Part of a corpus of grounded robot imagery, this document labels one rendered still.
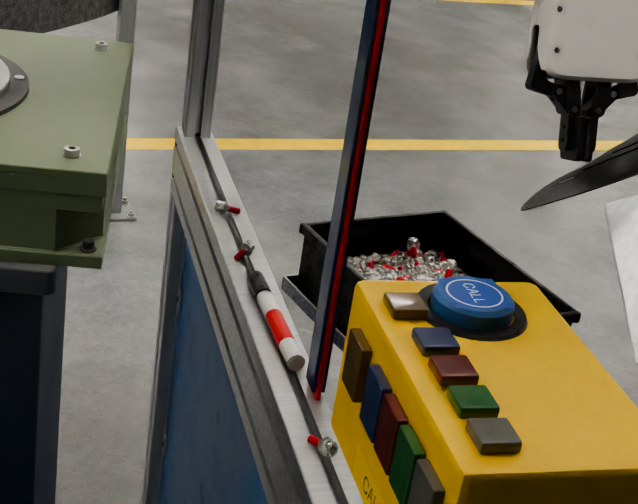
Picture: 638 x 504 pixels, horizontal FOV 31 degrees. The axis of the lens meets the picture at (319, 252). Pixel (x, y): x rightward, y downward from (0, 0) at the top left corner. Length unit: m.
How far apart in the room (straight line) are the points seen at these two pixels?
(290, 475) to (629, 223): 0.32
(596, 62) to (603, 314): 2.06
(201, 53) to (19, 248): 0.49
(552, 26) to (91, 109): 0.40
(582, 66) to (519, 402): 0.58
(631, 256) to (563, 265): 2.40
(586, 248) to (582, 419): 2.94
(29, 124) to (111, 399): 1.53
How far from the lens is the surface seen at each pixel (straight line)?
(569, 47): 1.05
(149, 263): 2.92
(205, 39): 1.30
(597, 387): 0.54
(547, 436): 0.49
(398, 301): 0.55
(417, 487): 0.49
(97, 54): 1.08
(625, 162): 1.02
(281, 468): 0.85
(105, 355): 2.54
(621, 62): 1.07
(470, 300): 0.56
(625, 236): 0.91
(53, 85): 1.00
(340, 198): 0.80
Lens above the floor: 1.33
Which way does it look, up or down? 26 degrees down
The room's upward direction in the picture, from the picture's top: 9 degrees clockwise
